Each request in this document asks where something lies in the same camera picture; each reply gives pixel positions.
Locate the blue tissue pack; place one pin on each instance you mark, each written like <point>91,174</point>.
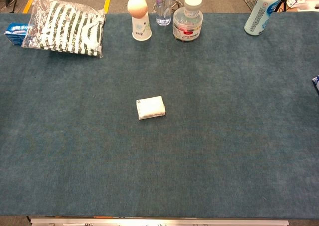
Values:
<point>15,33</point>

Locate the blue and white packet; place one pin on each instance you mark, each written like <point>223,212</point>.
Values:
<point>316,83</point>

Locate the white paper cup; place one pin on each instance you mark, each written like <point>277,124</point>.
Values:
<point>141,27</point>

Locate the striped cloth in plastic bag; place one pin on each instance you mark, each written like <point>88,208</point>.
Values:
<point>65,27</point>

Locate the tan egg-shaped ball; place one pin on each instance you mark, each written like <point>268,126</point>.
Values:
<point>137,6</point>

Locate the white lotion bottle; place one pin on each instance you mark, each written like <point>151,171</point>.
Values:
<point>261,10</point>

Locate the clear water bottle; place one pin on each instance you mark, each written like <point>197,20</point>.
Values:
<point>164,6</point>

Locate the metal stool base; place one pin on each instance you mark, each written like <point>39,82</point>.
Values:
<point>177,4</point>

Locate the clear jar with white lid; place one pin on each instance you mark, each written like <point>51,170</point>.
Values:
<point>188,21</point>

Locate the aluminium table rail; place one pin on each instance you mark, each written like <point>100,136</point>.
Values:
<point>159,222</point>

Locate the small white box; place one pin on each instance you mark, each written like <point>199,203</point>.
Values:
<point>150,107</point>

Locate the blue table cloth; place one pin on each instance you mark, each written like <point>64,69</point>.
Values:
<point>159,126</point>

